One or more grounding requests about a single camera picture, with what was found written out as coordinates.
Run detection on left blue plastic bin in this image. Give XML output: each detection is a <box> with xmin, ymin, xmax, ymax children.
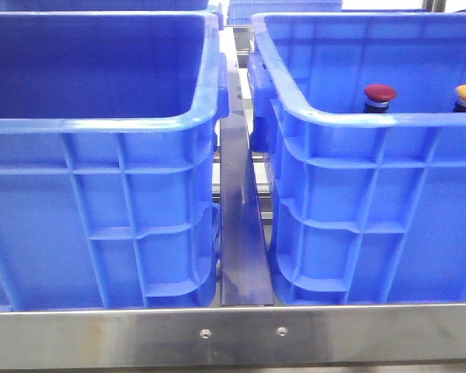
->
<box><xmin>0</xmin><ymin>12</ymin><xmax>228</xmax><ymax>312</ymax></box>

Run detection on rear blue plastic bin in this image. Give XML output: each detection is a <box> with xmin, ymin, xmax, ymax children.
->
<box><xmin>227</xmin><ymin>0</ymin><xmax>343</xmax><ymax>26</ymax></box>

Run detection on left rail screw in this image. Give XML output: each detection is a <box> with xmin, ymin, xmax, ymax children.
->
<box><xmin>200</xmin><ymin>329</ymin><xmax>212</xmax><ymax>340</ymax></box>

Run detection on right blue plastic bin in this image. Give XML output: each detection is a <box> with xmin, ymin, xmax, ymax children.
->
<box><xmin>249</xmin><ymin>12</ymin><xmax>466</xmax><ymax>305</ymax></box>

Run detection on steel front rail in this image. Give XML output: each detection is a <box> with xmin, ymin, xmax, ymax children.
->
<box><xmin>0</xmin><ymin>304</ymin><xmax>466</xmax><ymax>370</ymax></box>

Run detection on blue plastic bin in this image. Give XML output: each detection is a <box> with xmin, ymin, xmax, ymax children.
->
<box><xmin>227</xmin><ymin>0</ymin><xmax>343</xmax><ymax>26</ymax></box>
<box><xmin>249</xmin><ymin>12</ymin><xmax>466</xmax><ymax>305</ymax></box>
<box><xmin>0</xmin><ymin>12</ymin><xmax>228</xmax><ymax>312</ymax></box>

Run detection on right rail screw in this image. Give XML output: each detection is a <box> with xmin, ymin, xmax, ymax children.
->
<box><xmin>276</xmin><ymin>326</ymin><xmax>287</xmax><ymax>338</ymax></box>

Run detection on rail screw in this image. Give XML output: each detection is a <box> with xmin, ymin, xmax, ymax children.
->
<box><xmin>200</xmin><ymin>329</ymin><xmax>212</xmax><ymax>340</ymax></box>
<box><xmin>276</xmin><ymin>326</ymin><xmax>287</xmax><ymax>338</ymax></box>

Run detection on red mushroom push button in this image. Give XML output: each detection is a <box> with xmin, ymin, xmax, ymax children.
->
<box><xmin>363</xmin><ymin>83</ymin><xmax>397</xmax><ymax>113</ymax></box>

